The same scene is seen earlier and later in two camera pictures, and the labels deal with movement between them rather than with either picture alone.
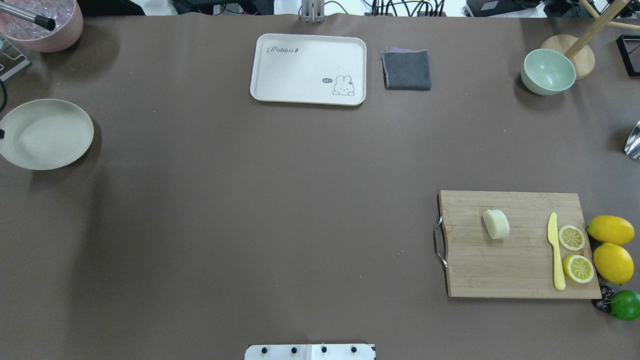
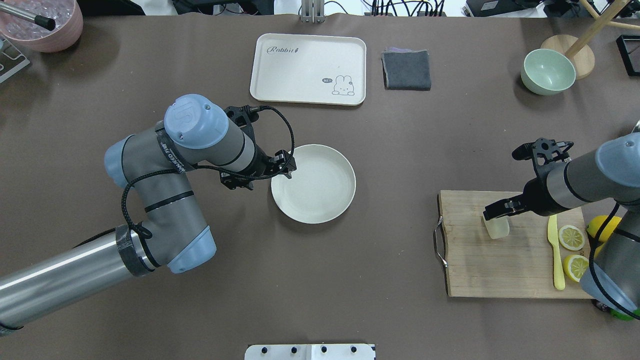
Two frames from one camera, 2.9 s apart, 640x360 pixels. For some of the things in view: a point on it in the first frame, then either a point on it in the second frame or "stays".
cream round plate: (46, 134) → (322, 188)
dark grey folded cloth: (406, 69) stays
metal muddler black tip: (46, 22) stays
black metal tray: (629, 48) stays
